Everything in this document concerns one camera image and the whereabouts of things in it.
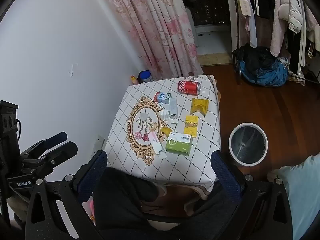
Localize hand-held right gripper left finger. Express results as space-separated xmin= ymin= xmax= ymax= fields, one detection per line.
xmin=25 ymin=150 xmax=108 ymax=240

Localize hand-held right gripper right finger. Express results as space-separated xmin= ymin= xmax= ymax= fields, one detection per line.
xmin=210 ymin=150 xmax=293 ymax=240

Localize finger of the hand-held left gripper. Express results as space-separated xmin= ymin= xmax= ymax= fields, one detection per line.
xmin=22 ymin=141 xmax=78 ymax=167
xmin=20 ymin=131 xmax=68 ymax=156

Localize white round trash bin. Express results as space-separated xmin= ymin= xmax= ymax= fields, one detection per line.
xmin=229 ymin=123 xmax=268 ymax=167

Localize white long box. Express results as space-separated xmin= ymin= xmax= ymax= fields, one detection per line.
xmin=168 ymin=97 xmax=178 ymax=120

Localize red soda can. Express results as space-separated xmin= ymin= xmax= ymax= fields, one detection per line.
xmin=177 ymin=80 xmax=201 ymax=95

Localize black cloth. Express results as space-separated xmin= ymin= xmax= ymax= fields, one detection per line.
xmin=93 ymin=167 xmax=225 ymax=240

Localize beige fuzzy slipper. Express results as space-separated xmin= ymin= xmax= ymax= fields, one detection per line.
xmin=267 ymin=169 xmax=283 ymax=183

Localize green white medicine box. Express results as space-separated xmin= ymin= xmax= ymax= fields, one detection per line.
xmin=165 ymin=132 xmax=193 ymax=157

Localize yellow flat box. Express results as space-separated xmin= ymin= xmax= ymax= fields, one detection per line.
xmin=184 ymin=115 xmax=199 ymax=138

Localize pink white slim box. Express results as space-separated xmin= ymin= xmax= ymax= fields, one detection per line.
xmin=147 ymin=131 xmax=167 ymax=158

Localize yellow crumpled packet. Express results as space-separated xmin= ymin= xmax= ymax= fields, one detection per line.
xmin=190 ymin=98 xmax=209 ymax=116

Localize person's light blue clothing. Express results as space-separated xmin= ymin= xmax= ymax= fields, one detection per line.
xmin=277 ymin=152 xmax=320 ymax=240

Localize blue white milk carton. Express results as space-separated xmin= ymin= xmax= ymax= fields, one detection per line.
xmin=153 ymin=92 xmax=172 ymax=104

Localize blue lid jar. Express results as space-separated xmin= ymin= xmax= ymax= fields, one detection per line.
xmin=138 ymin=70 xmax=154 ymax=83

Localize black clothes pile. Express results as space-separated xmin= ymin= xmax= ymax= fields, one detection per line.
xmin=232 ymin=44 xmax=278 ymax=73

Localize black white striped pants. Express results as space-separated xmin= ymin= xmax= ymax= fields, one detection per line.
xmin=286 ymin=27 xmax=308 ymax=75

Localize black clothes rack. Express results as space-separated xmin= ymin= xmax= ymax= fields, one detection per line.
xmin=231 ymin=0 xmax=320 ymax=85

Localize pink floral curtain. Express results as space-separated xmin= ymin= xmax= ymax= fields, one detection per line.
xmin=96 ymin=0 xmax=204 ymax=80

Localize pink fleece robe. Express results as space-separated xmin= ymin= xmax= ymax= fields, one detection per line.
xmin=271 ymin=0 xmax=288 ymax=57

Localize pale hanging shirt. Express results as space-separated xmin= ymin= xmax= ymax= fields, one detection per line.
xmin=235 ymin=0 xmax=258 ymax=48

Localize pink hanging garment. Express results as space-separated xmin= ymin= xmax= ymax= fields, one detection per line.
xmin=304 ymin=5 xmax=320 ymax=45

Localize white puffer jacket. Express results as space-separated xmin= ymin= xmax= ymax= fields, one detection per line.
xmin=277 ymin=0 xmax=307 ymax=34

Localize white wall socket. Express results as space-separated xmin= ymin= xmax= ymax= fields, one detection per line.
xmin=93 ymin=135 xmax=105 ymax=155

